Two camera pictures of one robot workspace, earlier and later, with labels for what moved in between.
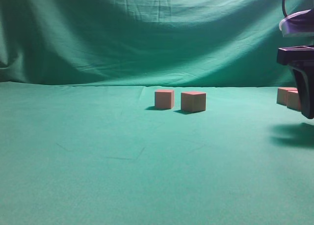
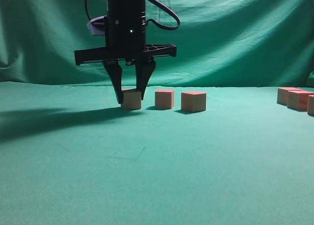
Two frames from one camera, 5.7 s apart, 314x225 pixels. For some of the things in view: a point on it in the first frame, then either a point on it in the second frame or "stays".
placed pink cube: [193, 101] stays
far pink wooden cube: [281, 96] stays
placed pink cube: [164, 99] stays
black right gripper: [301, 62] to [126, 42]
